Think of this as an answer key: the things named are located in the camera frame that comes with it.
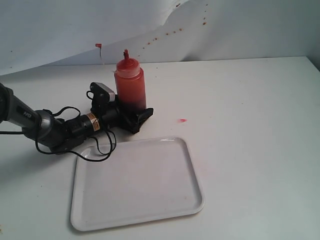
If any white paper backdrop sheet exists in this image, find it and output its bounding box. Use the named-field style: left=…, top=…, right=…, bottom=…
left=0, top=0, right=320, bottom=75

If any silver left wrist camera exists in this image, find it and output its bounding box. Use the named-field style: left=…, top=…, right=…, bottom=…
left=90, top=82, right=116, bottom=104

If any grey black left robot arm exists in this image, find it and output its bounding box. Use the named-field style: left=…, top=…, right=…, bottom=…
left=0, top=82, right=154, bottom=154

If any red ketchup squeeze bottle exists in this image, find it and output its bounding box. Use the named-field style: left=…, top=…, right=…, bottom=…
left=114, top=49, right=147, bottom=112

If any white rectangular plastic tray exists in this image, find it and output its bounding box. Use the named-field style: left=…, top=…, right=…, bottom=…
left=70, top=136, right=205, bottom=232

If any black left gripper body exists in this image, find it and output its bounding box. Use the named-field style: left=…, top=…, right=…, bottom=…
left=90, top=100, right=140, bottom=134

